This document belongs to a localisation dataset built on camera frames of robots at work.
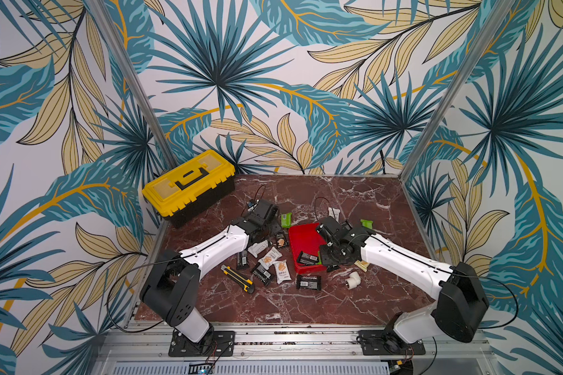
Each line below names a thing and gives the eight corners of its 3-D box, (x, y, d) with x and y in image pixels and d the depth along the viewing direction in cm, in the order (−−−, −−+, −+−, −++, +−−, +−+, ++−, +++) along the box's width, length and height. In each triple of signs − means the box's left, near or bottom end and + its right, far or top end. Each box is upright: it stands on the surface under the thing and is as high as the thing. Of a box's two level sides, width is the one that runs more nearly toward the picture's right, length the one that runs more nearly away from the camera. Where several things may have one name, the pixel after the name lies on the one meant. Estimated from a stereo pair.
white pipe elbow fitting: (350, 291, 86) (353, 288, 84) (342, 281, 89) (343, 278, 86) (361, 283, 88) (363, 279, 86) (352, 273, 91) (354, 269, 88)
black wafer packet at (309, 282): (296, 288, 87) (296, 286, 85) (296, 276, 89) (297, 274, 88) (321, 290, 86) (322, 288, 85) (320, 278, 89) (321, 276, 87)
